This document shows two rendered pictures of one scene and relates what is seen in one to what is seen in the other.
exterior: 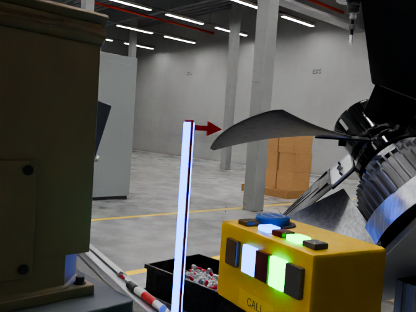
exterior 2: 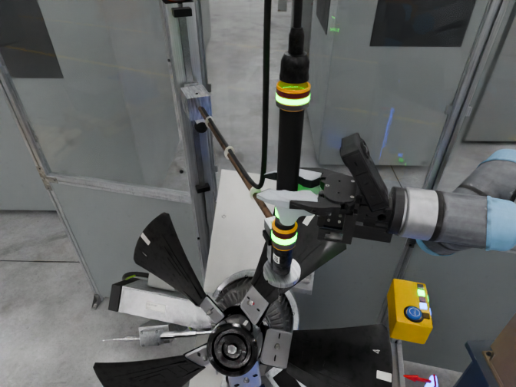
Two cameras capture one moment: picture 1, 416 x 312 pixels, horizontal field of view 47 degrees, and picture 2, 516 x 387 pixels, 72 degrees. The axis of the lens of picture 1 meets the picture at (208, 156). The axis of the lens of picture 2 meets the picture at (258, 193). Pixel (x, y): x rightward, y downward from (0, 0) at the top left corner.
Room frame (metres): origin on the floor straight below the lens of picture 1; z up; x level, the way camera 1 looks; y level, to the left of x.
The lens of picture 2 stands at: (1.30, 0.00, 1.99)
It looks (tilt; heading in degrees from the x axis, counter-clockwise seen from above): 38 degrees down; 223
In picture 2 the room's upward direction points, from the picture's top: straight up
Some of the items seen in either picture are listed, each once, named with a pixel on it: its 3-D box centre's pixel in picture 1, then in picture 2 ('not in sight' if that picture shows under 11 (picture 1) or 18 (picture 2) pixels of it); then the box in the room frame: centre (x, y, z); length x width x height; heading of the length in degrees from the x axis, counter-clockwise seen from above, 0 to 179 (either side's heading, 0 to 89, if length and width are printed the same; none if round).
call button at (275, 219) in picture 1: (272, 221); (414, 313); (0.55, -0.08, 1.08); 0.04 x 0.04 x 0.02
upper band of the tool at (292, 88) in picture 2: not in sight; (292, 95); (0.95, -0.27, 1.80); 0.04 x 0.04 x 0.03
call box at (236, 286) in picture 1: (293, 278); (407, 311); (0.51, -0.10, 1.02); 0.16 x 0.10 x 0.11; 30
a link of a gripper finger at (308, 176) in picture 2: not in sight; (292, 186); (0.92, -0.28, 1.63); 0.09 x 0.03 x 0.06; 109
